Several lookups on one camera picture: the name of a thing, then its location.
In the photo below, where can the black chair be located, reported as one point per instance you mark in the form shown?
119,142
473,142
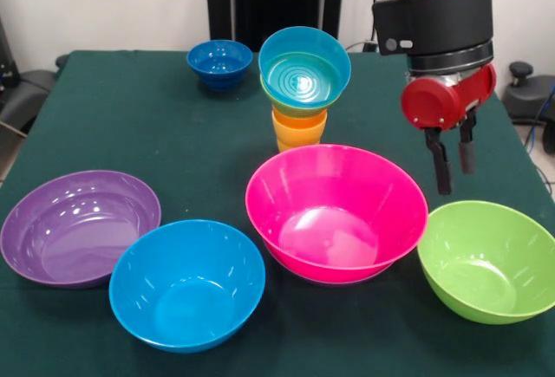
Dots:
22,91

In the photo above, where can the black knobbed equipment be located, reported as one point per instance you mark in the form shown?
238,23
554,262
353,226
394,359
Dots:
525,91

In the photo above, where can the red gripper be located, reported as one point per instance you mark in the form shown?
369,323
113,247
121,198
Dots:
442,100

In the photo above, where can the yellow cup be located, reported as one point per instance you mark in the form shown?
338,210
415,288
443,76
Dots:
299,139

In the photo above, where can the large blue bowl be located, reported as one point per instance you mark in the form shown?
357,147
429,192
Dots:
186,290

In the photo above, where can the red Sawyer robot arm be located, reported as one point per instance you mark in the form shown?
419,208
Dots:
434,13

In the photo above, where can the small green bowl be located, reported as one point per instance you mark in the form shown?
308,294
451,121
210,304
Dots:
295,112

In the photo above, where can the dark green table cloth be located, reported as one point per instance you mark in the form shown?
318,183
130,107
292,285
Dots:
130,134

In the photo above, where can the small light blue bowl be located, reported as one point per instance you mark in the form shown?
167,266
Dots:
303,69

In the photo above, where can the orange cup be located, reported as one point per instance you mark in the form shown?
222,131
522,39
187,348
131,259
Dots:
299,121

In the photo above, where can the large green bowl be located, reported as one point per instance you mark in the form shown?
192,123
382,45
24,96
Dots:
486,264

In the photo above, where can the large pink bowl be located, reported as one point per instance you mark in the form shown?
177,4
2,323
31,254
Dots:
338,212

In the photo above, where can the small dark blue bowl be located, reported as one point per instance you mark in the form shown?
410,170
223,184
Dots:
219,69

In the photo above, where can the purple bowl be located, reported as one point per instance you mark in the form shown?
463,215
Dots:
78,234
342,283

